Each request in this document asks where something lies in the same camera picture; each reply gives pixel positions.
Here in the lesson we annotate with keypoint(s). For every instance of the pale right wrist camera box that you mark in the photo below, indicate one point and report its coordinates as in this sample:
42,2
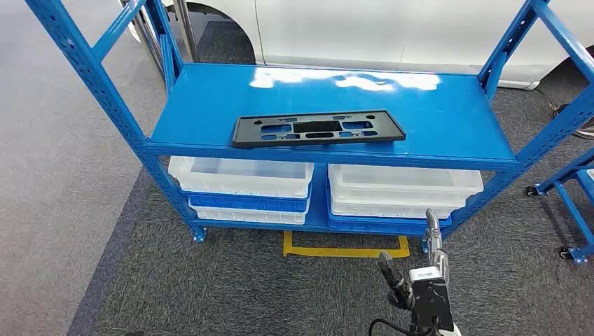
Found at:
426,274

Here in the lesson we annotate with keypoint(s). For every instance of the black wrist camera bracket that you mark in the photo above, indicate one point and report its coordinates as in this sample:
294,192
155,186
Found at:
431,304

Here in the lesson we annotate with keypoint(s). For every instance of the round metal stand base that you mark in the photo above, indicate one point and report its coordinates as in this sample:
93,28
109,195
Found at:
584,132

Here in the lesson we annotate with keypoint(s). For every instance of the white car with red stripe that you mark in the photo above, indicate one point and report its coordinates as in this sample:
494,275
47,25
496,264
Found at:
371,28

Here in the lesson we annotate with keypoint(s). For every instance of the black plastic plate bracket part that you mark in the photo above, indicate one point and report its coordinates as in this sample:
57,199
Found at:
246,135

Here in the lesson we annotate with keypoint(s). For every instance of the silver metal stand pole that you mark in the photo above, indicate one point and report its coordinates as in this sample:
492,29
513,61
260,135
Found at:
185,32

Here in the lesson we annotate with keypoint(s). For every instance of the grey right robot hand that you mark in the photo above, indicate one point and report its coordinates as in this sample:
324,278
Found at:
434,232

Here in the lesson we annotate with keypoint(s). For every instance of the blue metal shelf rack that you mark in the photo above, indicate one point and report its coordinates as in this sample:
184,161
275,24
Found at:
325,92

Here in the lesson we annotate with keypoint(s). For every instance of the blue wheeled metal cart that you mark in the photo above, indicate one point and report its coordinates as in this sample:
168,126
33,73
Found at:
573,211

